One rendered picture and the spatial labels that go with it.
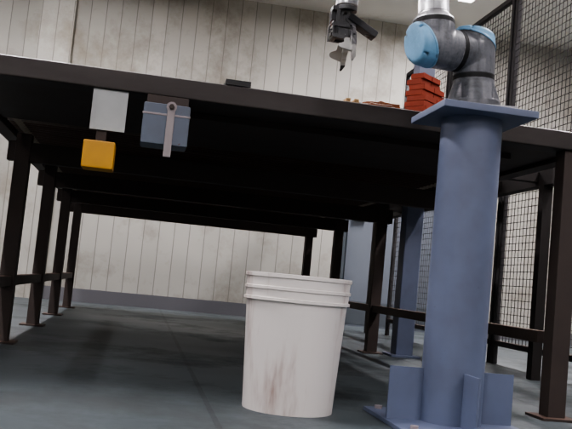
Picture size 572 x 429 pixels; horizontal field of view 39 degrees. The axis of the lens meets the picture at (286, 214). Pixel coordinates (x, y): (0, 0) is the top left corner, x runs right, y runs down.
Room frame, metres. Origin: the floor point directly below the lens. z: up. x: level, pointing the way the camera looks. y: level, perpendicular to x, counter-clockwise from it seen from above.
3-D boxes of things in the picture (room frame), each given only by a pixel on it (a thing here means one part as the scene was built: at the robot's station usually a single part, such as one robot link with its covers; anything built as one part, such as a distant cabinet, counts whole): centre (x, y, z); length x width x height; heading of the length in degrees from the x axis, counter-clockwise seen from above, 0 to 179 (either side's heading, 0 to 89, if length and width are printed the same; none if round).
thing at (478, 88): (2.24, -0.50, 0.93); 0.15 x 0.15 x 0.10
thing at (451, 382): (2.24, -0.50, 0.43); 0.38 x 0.38 x 0.87; 10
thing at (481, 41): (2.23, -0.48, 1.05); 0.13 x 0.12 x 0.14; 115
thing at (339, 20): (2.64, -0.13, 1.23); 0.09 x 0.08 x 0.12; 101
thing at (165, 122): (2.35, 0.38, 0.77); 0.14 x 0.11 x 0.18; 100
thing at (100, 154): (2.31, 0.56, 0.74); 0.09 x 0.08 x 0.24; 100
